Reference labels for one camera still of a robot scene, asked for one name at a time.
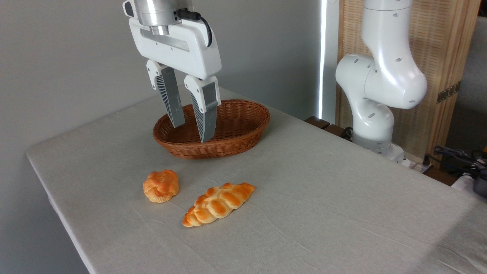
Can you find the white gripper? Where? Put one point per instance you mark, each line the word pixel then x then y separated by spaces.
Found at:
pixel 182 49

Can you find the metal screen hinge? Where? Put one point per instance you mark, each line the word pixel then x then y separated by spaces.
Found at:
pixel 449 91

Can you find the wooden folding screen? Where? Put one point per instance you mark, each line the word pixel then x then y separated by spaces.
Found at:
pixel 441 45

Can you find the long braided bread loaf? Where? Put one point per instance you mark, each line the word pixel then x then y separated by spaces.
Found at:
pixel 217 205

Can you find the round knotted bread roll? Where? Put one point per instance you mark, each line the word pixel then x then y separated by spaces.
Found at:
pixel 161 185

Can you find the dark brown wooden block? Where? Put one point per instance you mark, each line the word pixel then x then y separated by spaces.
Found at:
pixel 317 122
pixel 335 130

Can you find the white vertical window frame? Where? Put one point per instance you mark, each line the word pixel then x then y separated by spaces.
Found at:
pixel 326 57

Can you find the brown oval wicker basket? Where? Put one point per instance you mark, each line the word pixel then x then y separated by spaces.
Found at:
pixel 236 133

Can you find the beige tablecloth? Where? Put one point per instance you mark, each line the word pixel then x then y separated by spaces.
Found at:
pixel 304 209

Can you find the black power plug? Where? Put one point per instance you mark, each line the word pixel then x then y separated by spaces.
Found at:
pixel 427 160

